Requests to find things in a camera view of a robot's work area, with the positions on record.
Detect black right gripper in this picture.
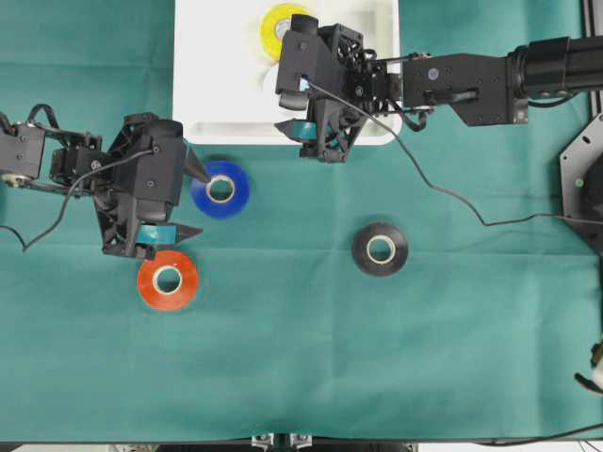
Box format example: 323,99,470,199
274,24,401,163

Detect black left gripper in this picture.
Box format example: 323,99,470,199
49,112,212,259

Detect blue tape roll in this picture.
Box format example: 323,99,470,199
190,160,250,219

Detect red tape roll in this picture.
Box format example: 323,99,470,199
137,250,201,312

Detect yellow tape roll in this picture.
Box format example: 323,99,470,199
260,3,309,61

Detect black tape roll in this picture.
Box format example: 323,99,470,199
351,222,409,277

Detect white tape roll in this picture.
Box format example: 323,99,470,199
262,63,295,118

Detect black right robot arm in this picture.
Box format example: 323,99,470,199
275,14,602,163

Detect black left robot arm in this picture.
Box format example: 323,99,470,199
1,104,211,260

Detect white plastic case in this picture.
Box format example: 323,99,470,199
171,1,400,145

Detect green table cloth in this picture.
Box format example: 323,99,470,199
0,0,603,444

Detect metal table clamps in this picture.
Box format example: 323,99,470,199
251,433,313,452

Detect white black object right edge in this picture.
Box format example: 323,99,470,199
574,342,602,396

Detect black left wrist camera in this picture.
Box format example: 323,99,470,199
114,119,187,222

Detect black right camera cable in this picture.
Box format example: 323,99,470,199
305,82,603,227

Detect black camera cable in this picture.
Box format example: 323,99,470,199
305,82,603,227
0,148,159,253

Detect black left camera cable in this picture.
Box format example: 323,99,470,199
0,148,159,253

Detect aluminium frame post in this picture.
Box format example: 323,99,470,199
581,0,602,118

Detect black cable bottom right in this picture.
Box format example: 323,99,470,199
480,423,603,446

